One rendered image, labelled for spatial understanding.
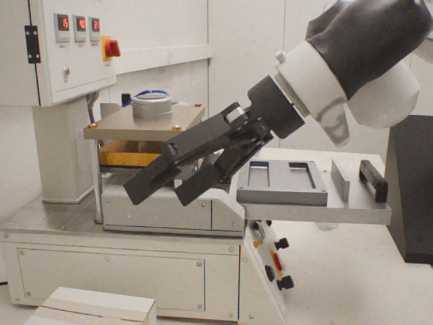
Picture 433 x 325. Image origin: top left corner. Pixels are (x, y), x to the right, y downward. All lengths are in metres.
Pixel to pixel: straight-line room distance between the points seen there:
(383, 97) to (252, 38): 2.79
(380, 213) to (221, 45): 2.73
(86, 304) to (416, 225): 0.77
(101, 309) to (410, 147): 0.88
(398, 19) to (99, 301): 0.60
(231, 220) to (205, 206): 0.05
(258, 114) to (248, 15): 2.88
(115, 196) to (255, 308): 0.32
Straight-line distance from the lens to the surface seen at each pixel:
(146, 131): 0.72
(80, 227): 0.80
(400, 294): 0.97
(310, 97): 0.48
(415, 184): 1.17
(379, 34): 0.49
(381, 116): 0.59
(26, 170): 1.45
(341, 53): 0.48
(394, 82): 0.59
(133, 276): 0.79
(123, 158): 0.78
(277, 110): 0.48
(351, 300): 0.92
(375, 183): 0.82
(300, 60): 0.48
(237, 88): 3.37
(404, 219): 1.12
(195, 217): 0.72
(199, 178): 0.60
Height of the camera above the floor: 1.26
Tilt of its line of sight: 17 degrees down
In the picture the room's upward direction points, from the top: straight up
